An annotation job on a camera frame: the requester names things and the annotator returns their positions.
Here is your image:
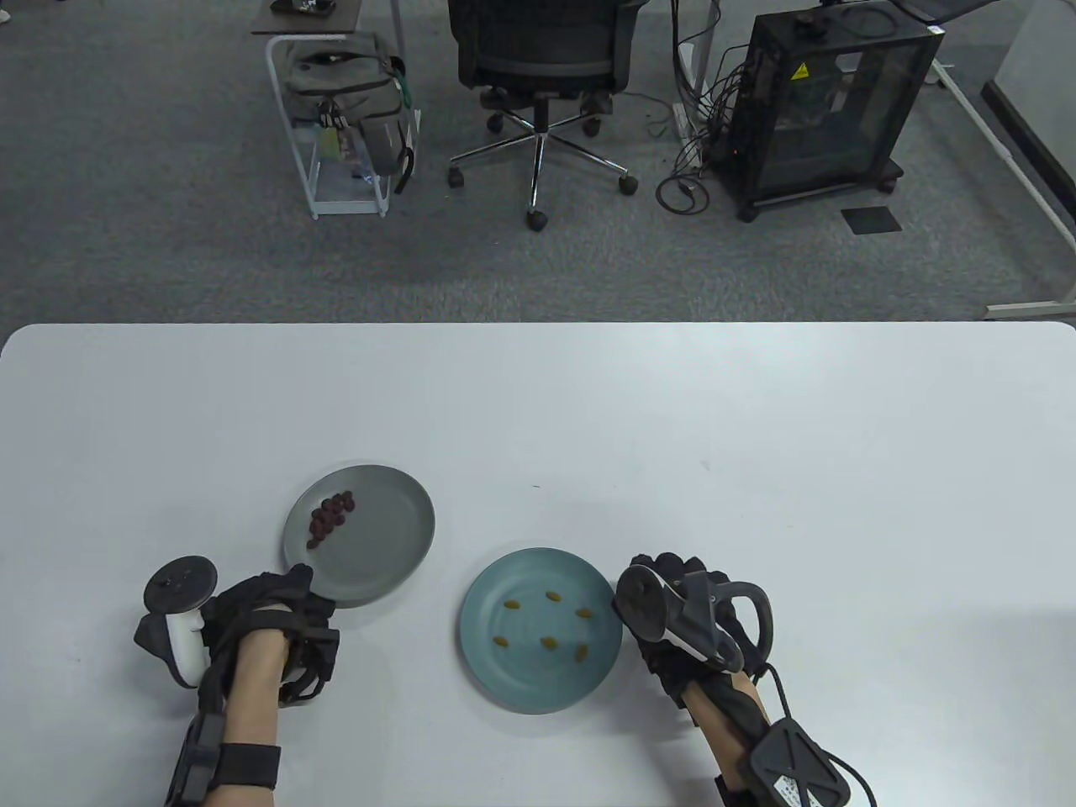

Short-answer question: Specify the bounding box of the person's left hand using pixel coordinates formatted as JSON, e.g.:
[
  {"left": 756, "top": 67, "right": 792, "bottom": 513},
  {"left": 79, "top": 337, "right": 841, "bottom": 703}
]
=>
[{"left": 198, "top": 563, "right": 342, "bottom": 709}]

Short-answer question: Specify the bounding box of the person's right hand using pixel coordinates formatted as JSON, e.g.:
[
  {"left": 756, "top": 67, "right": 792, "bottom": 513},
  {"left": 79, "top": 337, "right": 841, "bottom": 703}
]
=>
[{"left": 620, "top": 552, "right": 759, "bottom": 717}]

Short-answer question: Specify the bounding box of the person's right forearm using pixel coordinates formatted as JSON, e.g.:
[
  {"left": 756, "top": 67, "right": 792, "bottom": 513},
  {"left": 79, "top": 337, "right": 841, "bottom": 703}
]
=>
[{"left": 683, "top": 671, "right": 810, "bottom": 807}]

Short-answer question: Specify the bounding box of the person's left forearm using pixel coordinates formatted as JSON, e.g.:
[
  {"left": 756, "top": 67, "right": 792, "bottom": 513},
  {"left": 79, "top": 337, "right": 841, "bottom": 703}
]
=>
[{"left": 202, "top": 627, "right": 292, "bottom": 807}]

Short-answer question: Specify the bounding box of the grey plate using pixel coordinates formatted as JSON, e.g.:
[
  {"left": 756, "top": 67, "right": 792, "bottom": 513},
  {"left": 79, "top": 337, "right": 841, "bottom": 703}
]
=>
[{"left": 282, "top": 465, "right": 436, "bottom": 609}]

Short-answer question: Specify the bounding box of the white and black wrist controller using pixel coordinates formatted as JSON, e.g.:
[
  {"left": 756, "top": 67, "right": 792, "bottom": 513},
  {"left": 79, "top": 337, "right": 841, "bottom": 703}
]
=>
[{"left": 134, "top": 555, "right": 219, "bottom": 690}]

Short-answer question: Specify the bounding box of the blue plate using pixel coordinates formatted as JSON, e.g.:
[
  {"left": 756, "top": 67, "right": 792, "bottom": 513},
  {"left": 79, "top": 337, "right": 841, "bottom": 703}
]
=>
[{"left": 458, "top": 547, "right": 624, "bottom": 715}]

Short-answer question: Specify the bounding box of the black floor mat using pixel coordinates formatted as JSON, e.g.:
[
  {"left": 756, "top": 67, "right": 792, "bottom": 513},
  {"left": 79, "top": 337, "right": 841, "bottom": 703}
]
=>
[{"left": 841, "top": 206, "right": 905, "bottom": 235}]

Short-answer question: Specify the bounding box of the black equipment cabinet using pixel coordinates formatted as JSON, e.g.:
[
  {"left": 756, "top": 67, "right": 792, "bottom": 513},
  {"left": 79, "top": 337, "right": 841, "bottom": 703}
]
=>
[{"left": 715, "top": 7, "right": 944, "bottom": 223}]

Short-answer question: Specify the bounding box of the grey backpack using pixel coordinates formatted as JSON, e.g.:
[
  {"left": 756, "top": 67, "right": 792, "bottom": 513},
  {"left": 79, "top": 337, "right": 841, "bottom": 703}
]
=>
[{"left": 281, "top": 32, "right": 419, "bottom": 196}]

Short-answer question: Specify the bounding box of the black office chair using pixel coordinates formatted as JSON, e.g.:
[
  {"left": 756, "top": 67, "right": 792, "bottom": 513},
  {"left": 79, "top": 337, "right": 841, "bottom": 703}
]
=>
[{"left": 446, "top": 0, "right": 650, "bottom": 232}]

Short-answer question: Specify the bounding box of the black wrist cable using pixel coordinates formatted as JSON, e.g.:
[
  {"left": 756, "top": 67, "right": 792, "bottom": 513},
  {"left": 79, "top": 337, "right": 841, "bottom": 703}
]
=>
[{"left": 753, "top": 662, "right": 877, "bottom": 807}]

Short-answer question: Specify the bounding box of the black forearm strap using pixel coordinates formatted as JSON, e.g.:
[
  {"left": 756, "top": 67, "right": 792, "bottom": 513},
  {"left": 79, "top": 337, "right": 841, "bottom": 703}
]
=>
[{"left": 168, "top": 713, "right": 282, "bottom": 807}]

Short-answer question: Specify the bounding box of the white wire cart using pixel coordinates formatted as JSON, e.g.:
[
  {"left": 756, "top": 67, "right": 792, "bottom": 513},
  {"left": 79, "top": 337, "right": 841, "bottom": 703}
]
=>
[{"left": 266, "top": 32, "right": 398, "bottom": 221}]

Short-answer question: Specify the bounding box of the bundle of black cables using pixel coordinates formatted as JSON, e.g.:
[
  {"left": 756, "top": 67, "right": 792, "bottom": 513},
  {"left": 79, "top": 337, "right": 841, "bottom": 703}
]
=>
[{"left": 654, "top": 38, "right": 762, "bottom": 216}]

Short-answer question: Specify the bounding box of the white desk frame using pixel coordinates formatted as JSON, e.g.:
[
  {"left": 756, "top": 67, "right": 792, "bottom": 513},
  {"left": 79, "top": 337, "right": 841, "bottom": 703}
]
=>
[{"left": 929, "top": 61, "right": 1076, "bottom": 321}]

